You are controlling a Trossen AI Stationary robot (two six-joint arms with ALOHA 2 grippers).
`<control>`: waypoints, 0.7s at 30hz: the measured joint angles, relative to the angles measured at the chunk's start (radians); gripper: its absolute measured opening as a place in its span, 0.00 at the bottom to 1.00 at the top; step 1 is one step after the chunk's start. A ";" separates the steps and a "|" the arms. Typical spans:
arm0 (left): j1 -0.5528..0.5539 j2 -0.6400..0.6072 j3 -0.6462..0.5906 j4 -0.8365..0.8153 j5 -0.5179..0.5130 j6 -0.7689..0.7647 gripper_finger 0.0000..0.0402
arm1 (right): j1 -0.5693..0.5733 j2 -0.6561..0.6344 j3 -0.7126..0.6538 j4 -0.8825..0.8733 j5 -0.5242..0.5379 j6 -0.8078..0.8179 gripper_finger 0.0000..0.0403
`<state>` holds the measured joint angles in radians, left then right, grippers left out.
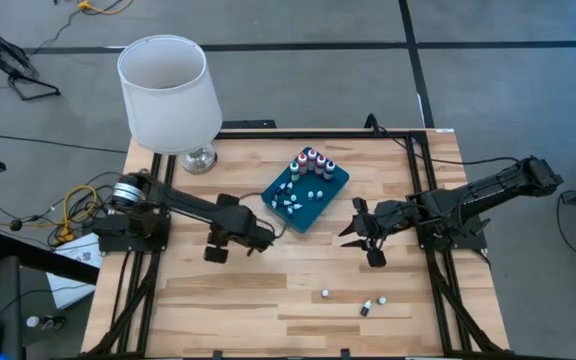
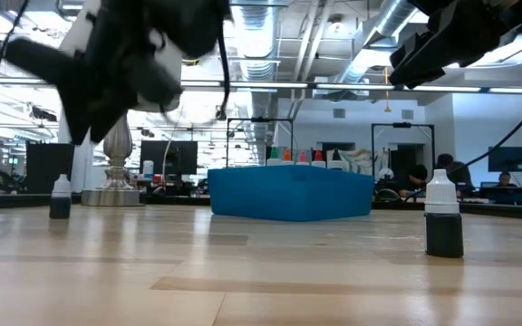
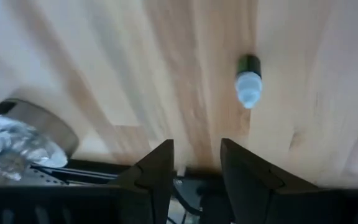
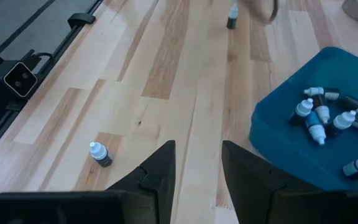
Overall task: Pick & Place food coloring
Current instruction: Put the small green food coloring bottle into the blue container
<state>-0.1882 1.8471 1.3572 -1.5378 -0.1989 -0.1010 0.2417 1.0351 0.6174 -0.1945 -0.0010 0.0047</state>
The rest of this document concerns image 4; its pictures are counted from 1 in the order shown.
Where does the black table-level camera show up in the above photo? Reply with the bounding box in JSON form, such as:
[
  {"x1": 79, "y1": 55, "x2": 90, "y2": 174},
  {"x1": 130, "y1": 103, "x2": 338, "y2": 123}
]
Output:
[{"x1": 0, "y1": 60, "x2": 39, "y2": 100}]

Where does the black table clamp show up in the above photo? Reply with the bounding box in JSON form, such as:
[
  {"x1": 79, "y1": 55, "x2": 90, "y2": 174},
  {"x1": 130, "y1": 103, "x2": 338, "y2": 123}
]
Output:
[{"x1": 67, "y1": 12, "x2": 97, "y2": 29}]

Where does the blue plastic bin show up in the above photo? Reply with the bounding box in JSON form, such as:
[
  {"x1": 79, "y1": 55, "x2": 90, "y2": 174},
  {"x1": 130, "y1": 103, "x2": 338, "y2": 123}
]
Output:
[{"x1": 249, "y1": 46, "x2": 358, "y2": 191}]

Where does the black aluminium table frame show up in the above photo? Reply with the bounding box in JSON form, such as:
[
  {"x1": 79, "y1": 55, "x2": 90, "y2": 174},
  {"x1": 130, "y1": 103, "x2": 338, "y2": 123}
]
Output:
[{"x1": 0, "y1": 0, "x2": 105, "y2": 164}]

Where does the small purple dropper bottle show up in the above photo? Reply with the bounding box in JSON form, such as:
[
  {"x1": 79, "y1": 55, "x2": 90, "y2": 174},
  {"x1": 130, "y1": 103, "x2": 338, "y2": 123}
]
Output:
[{"x1": 326, "y1": 110, "x2": 357, "y2": 138}]

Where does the black camera cable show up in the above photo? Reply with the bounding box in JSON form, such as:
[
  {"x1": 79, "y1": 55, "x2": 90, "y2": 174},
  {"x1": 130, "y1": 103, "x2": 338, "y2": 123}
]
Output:
[{"x1": 25, "y1": 52, "x2": 54, "y2": 68}]

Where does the small brown dropper bottle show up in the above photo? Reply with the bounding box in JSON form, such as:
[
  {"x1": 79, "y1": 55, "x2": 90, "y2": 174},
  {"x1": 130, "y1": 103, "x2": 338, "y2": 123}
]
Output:
[{"x1": 311, "y1": 94, "x2": 331, "y2": 124}]

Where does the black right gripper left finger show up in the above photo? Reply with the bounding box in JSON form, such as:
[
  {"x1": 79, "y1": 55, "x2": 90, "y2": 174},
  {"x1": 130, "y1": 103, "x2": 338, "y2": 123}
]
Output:
[{"x1": 0, "y1": 139, "x2": 177, "y2": 224}]

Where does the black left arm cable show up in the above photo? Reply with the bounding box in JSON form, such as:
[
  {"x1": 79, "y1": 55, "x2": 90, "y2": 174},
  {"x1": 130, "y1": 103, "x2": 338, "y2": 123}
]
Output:
[{"x1": 242, "y1": 0, "x2": 280, "y2": 26}]

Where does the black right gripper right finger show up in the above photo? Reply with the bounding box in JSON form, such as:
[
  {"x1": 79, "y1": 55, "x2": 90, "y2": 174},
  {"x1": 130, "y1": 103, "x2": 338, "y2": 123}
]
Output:
[{"x1": 221, "y1": 140, "x2": 358, "y2": 224}]

